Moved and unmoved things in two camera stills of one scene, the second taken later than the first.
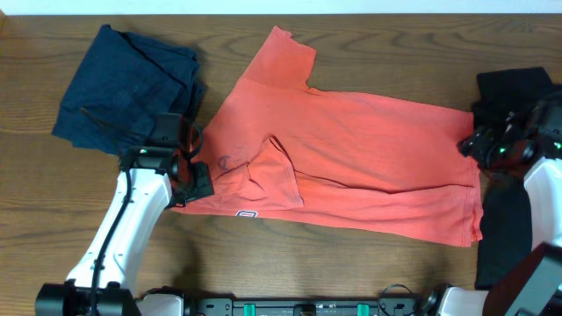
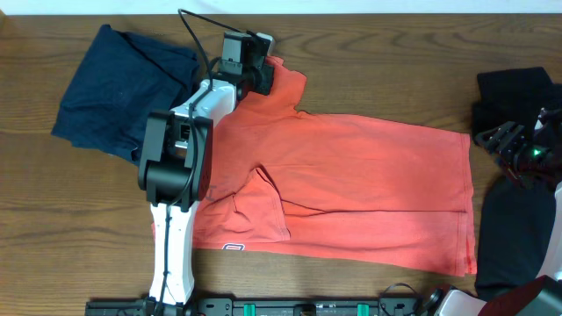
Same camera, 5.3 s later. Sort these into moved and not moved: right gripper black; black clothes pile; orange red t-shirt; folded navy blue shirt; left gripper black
Moved: orange red t-shirt; left gripper black; right gripper black
Not moved: black clothes pile; folded navy blue shirt
